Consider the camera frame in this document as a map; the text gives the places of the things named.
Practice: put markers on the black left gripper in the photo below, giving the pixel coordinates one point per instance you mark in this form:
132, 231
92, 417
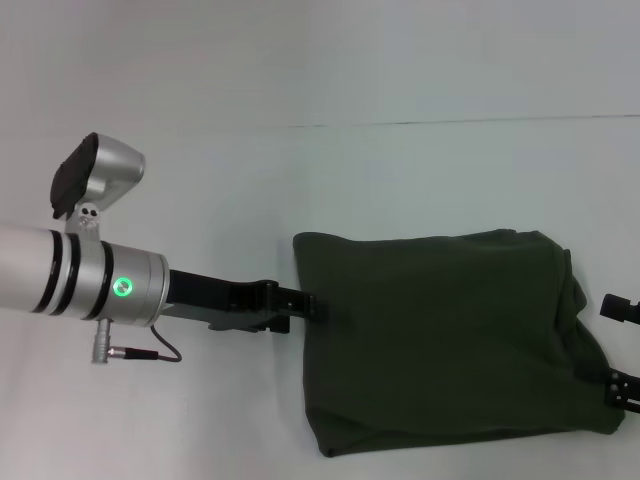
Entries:
220, 297

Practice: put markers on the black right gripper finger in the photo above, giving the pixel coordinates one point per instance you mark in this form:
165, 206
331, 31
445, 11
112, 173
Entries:
620, 306
625, 392

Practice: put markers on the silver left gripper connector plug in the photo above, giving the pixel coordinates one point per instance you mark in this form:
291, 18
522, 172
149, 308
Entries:
101, 342

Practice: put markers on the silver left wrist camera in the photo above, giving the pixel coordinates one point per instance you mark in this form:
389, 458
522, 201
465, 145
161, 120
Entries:
95, 170

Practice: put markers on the dark green FREE! t-shirt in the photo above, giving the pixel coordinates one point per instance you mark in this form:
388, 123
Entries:
440, 340

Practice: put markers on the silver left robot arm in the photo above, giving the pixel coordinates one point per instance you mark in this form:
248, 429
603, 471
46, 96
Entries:
85, 280

